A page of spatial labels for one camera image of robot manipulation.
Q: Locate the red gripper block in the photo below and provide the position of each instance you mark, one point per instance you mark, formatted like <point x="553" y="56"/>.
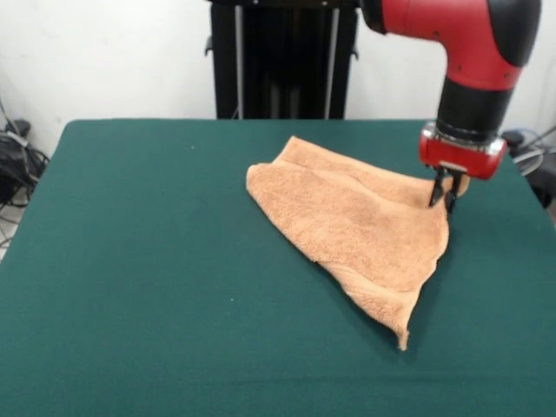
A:
<point x="465" y="158"/>

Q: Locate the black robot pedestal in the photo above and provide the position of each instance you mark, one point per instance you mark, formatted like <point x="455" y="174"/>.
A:
<point x="282" y="65"/>

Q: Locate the tan terry towel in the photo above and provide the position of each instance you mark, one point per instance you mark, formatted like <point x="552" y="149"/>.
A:
<point x="347" y="217"/>

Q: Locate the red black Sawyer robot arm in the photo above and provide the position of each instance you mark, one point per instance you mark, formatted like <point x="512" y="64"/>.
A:
<point x="469" y="43"/>

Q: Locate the dark green table cloth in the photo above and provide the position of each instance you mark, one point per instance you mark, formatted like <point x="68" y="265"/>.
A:
<point x="130" y="282"/>

